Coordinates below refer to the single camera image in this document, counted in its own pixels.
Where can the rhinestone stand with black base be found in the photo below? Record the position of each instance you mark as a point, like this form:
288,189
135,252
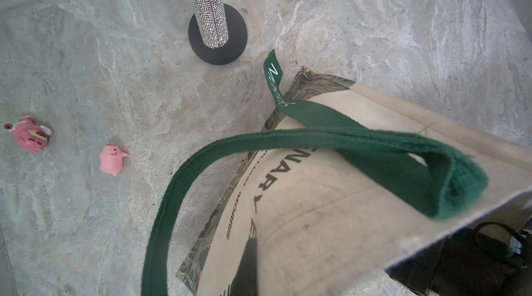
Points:
217,32

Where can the canvas bag with green handles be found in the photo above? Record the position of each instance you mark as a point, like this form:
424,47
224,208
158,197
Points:
342,182

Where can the pink pig toy with hat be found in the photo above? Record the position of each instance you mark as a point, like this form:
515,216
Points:
28,135

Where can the plain pink pig toy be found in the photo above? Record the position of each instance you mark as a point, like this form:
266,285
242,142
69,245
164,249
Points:
112,160

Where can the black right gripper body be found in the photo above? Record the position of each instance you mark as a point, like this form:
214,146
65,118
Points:
490,259

